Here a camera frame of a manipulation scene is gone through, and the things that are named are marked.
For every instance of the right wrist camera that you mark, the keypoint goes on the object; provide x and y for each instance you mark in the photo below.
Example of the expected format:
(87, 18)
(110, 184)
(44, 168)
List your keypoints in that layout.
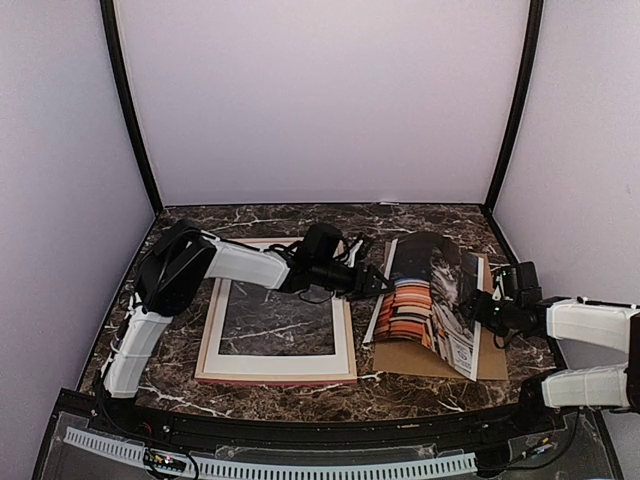
(519, 282)

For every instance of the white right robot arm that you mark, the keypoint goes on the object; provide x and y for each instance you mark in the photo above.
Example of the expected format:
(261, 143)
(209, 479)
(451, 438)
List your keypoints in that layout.
(609, 325)

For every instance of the white photo mat board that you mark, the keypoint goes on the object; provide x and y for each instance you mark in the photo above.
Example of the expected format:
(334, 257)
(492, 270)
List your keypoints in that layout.
(280, 361)

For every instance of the left black corner post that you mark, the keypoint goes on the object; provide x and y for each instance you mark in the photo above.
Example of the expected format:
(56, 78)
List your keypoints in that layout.
(128, 109)

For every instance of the right black corner post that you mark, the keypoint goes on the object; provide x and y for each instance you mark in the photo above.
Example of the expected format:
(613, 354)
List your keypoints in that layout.
(521, 89)

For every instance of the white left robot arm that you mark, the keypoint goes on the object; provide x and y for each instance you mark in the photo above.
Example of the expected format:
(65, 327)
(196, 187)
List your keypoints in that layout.
(171, 272)

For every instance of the pink wooden picture frame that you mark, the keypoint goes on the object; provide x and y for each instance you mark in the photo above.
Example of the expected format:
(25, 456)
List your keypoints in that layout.
(280, 375)

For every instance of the clear acrylic sheet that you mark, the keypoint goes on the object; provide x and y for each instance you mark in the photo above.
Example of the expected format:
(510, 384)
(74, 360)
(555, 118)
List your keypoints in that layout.
(261, 322)

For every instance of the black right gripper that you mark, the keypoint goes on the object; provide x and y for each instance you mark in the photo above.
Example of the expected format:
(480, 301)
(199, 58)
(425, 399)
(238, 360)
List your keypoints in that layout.
(476, 309)

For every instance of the cat and books photo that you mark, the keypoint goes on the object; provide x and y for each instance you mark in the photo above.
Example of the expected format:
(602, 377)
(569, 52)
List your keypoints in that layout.
(433, 280)

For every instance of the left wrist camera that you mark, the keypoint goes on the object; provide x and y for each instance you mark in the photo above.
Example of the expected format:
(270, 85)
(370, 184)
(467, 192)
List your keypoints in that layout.
(320, 243)

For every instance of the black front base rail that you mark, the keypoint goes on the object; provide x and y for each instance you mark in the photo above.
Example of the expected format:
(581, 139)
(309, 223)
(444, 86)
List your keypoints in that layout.
(504, 437)

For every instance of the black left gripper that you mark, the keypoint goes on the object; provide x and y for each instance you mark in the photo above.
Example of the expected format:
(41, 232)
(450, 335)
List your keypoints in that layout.
(367, 287)

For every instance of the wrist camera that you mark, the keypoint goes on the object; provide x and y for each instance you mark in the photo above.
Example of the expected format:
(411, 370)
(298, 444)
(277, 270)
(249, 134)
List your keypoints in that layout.
(519, 282)
(320, 243)

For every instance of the black corner post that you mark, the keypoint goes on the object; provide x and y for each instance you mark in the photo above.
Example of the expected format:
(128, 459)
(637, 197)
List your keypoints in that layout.
(521, 89)
(128, 109)

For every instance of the white slotted cable duct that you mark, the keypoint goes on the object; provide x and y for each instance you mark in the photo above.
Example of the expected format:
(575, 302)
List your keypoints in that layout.
(256, 463)

